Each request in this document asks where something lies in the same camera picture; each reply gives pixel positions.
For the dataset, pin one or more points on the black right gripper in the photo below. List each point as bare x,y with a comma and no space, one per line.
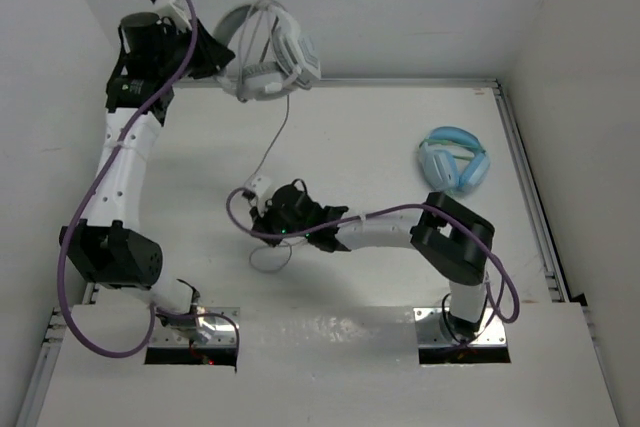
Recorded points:
263,223

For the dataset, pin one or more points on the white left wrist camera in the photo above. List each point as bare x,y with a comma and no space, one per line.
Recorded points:
172,10

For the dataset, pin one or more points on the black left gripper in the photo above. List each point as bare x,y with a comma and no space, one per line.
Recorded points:
210,56

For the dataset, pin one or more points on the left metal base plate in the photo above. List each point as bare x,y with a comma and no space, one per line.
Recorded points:
210,327

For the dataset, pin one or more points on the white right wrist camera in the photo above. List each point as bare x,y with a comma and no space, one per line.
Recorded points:
258,190

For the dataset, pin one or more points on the metal base plate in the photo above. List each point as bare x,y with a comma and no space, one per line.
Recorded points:
210,327
432,332

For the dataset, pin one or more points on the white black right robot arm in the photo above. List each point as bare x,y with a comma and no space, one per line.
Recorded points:
452,238

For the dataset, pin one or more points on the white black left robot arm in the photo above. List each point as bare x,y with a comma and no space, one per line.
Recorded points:
106,246

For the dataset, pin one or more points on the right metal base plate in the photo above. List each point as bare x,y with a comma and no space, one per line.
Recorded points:
432,332

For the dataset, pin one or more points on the light blue headphones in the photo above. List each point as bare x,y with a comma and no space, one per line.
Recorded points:
453,160

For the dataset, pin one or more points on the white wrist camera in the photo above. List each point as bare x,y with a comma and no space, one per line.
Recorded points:
172,10
258,190

